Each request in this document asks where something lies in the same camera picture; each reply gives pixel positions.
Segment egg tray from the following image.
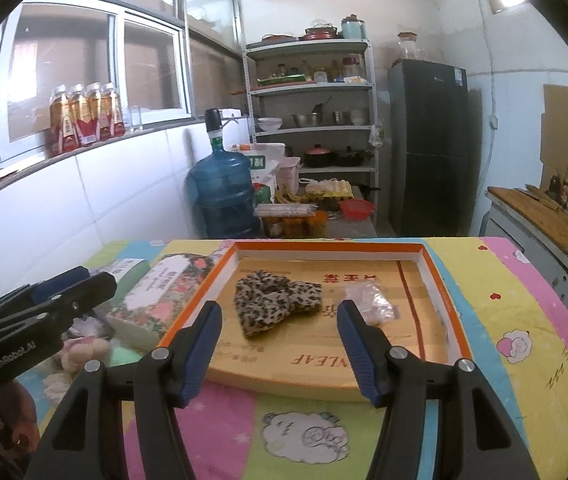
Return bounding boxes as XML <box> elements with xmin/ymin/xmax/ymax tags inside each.
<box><xmin>306</xmin><ymin>178</ymin><xmax>355</xmax><ymax>202</ymax></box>

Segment grey metal shelf rack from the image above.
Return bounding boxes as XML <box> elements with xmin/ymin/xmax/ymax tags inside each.
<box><xmin>243</xmin><ymin>39</ymin><xmax>381</xmax><ymax>237</ymax></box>

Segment red pot with glass lid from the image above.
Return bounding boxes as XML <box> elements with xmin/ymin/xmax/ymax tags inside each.
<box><xmin>298</xmin><ymin>18</ymin><xmax>339</xmax><ymax>41</ymax></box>

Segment black water pump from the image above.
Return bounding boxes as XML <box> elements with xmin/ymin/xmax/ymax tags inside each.
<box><xmin>204</xmin><ymin>108</ymin><xmax>225</xmax><ymax>151</ymax></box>

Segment kitchen counter cabinet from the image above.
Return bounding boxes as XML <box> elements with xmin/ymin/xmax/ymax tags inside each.
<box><xmin>483</xmin><ymin>194</ymin><xmax>568</xmax><ymax>332</ymax></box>

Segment sliding window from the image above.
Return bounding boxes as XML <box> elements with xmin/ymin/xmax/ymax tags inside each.
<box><xmin>0</xmin><ymin>0</ymin><xmax>196</xmax><ymax>173</ymax></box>

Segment green tray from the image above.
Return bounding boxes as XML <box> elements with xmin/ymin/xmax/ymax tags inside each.
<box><xmin>257</xmin><ymin>73</ymin><xmax>315</xmax><ymax>85</ymax></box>

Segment red plastic colander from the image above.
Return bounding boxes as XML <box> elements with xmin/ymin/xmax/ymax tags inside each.
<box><xmin>338</xmin><ymin>198</ymin><xmax>375</xmax><ymax>221</ymax></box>

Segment shrink-wrapped drink bottle pack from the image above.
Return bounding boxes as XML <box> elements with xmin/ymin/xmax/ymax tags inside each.
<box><xmin>48</xmin><ymin>82</ymin><xmax>127</xmax><ymax>157</ymax></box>

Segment cartoon printed blanket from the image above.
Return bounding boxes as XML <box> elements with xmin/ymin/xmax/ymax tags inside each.
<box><xmin>14</xmin><ymin>235</ymin><xmax>568</xmax><ymax>480</ymax></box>

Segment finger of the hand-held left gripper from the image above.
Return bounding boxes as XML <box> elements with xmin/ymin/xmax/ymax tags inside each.
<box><xmin>0</xmin><ymin>273</ymin><xmax>118</xmax><ymax>347</ymax></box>
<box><xmin>0</xmin><ymin>266</ymin><xmax>91</xmax><ymax>324</ymax></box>

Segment bananas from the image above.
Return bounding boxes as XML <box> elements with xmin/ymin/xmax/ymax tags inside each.
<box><xmin>274</xmin><ymin>184</ymin><xmax>311</xmax><ymax>205</ymax></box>

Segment blue water jug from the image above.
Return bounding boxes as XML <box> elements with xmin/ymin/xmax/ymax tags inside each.
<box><xmin>187</xmin><ymin>147</ymin><xmax>261</xmax><ymax>239</ymax></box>

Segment black pot with red lid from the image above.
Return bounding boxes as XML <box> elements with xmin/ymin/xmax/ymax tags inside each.
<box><xmin>303</xmin><ymin>143</ymin><xmax>335</xmax><ymax>169</ymax></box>

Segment teal canister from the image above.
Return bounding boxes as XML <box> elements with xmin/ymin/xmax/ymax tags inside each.
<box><xmin>341</xmin><ymin>14</ymin><xmax>368</xmax><ymax>41</ymax></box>

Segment dark grey fridge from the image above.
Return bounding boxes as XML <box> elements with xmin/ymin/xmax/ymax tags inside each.
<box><xmin>387</xmin><ymin>58</ymin><xmax>470</xmax><ymax>237</ymax></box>

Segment floral tissue pack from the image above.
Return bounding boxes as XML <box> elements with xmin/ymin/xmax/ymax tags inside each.
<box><xmin>105</xmin><ymin>254</ymin><xmax>225</xmax><ymax>347</ymax></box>

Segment box of orange jars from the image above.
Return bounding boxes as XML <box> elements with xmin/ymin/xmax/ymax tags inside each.
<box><xmin>253</xmin><ymin>203</ymin><xmax>329</xmax><ymax>239</ymax></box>

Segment green white tissue box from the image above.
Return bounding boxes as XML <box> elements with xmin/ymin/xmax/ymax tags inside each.
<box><xmin>109</xmin><ymin>258</ymin><xmax>151</xmax><ymax>287</ymax></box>

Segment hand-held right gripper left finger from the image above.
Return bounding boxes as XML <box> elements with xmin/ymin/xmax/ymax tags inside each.
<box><xmin>24</xmin><ymin>301</ymin><xmax>223</xmax><ymax>480</ymax></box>

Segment glass jar with cork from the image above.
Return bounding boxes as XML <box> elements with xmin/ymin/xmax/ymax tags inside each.
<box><xmin>396</xmin><ymin>32</ymin><xmax>423</xmax><ymax>61</ymax></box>

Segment purple cloth toy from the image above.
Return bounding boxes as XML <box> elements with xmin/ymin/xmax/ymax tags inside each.
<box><xmin>70</xmin><ymin>316</ymin><xmax>106</xmax><ymax>339</ymax></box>

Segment pink plush toy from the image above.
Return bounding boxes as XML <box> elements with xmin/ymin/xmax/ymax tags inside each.
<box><xmin>60</xmin><ymin>336</ymin><xmax>111</xmax><ymax>377</ymax></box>

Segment leopard print scrunchie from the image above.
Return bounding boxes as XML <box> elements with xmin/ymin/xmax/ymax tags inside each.
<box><xmin>234</xmin><ymin>271</ymin><xmax>291</xmax><ymax>339</ymax></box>
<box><xmin>284</xmin><ymin>280</ymin><xmax>325</xmax><ymax>317</ymax></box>

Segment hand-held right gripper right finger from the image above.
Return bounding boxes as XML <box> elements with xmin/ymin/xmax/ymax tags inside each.
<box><xmin>336</xmin><ymin>299</ymin><xmax>540</xmax><ymax>480</ymax></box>

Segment orange-rimmed cardboard box tray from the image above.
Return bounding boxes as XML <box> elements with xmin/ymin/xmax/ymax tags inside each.
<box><xmin>156</xmin><ymin>240</ymin><xmax>475</xmax><ymax>403</ymax></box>

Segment green round powder puff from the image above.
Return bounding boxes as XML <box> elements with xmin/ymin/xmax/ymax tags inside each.
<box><xmin>108</xmin><ymin>346</ymin><xmax>151</xmax><ymax>367</ymax></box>

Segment white sack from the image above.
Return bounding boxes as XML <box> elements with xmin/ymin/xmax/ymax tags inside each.
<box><xmin>230</xmin><ymin>142</ymin><xmax>286</xmax><ymax>197</ymax></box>

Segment clear plastic bag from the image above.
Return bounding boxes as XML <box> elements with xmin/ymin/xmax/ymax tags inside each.
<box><xmin>338</xmin><ymin>280</ymin><xmax>401</xmax><ymax>329</ymax></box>

